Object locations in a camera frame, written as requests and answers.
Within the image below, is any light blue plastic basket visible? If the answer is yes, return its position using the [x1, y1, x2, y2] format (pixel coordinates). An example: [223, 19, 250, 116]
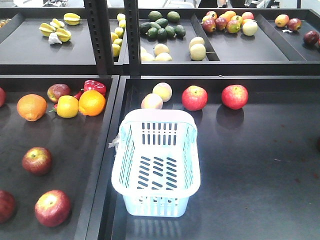
[111, 109, 201, 218]

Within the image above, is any peach front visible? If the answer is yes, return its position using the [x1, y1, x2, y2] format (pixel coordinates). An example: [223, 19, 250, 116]
[140, 93, 163, 110]

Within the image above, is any peach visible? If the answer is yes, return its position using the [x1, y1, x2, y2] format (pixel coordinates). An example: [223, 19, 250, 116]
[140, 93, 163, 110]
[152, 82, 173, 103]

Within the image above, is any peach back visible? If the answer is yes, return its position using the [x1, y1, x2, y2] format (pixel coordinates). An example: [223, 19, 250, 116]
[152, 82, 173, 103]

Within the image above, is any bright red apple left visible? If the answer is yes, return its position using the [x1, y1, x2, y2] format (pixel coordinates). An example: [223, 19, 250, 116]
[181, 85, 208, 111]

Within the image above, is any bright red apple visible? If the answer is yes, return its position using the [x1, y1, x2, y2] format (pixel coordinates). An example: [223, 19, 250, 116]
[221, 84, 249, 110]
[181, 85, 208, 111]

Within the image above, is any white plastic tag strip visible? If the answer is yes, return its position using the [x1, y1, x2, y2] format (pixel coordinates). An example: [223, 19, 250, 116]
[107, 133, 120, 157]

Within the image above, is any orange fruit right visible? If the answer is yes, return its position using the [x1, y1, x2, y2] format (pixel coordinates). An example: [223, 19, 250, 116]
[78, 89, 106, 117]

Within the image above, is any orange fruit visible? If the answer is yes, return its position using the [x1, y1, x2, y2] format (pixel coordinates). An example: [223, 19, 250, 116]
[16, 94, 48, 122]
[78, 89, 106, 117]

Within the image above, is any bright red apple right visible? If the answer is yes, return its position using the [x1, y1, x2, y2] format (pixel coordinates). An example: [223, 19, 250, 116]
[221, 84, 249, 110]

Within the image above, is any red bell pepper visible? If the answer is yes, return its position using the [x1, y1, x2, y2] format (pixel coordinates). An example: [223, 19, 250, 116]
[83, 79, 107, 96]

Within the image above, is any yellow apple fruit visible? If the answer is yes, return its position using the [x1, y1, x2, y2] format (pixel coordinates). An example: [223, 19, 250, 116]
[56, 95, 79, 119]

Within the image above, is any red chili pepper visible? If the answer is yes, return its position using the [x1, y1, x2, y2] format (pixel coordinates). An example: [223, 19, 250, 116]
[49, 89, 84, 112]

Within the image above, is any red apple behind oranges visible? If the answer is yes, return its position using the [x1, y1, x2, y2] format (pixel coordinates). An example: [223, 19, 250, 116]
[47, 83, 71, 103]

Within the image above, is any orange fruit left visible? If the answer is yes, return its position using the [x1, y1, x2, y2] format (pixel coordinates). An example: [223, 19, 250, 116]
[16, 94, 48, 122]

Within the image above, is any dark red apple middle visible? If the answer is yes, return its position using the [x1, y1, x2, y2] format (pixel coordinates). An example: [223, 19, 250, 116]
[21, 146, 53, 176]

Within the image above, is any dark red apple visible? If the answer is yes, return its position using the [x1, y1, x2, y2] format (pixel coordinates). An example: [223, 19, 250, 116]
[34, 189, 71, 228]
[21, 146, 53, 176]

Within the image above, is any white garlic bulb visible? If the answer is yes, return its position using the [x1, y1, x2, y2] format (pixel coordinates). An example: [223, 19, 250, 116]
[48, 32, 62, 45]

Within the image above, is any dark red apple front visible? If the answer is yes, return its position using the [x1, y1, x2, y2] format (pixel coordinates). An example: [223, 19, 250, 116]
[34, 189, 71, 228]

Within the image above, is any dark red apple edge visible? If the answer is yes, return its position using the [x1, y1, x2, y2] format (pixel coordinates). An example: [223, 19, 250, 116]
[0, 189, 16, 224]

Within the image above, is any black shelf post right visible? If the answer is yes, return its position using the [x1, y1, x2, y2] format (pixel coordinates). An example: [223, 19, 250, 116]
[123, 0, 141, 76]

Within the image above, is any black shelf post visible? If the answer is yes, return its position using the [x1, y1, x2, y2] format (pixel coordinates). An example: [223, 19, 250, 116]
[84, 0, 108, 75]
[123, 0, 141, 76]

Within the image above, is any black shelf post left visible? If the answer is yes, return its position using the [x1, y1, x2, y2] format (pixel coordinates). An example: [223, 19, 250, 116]
[84, 0, 108, 75]

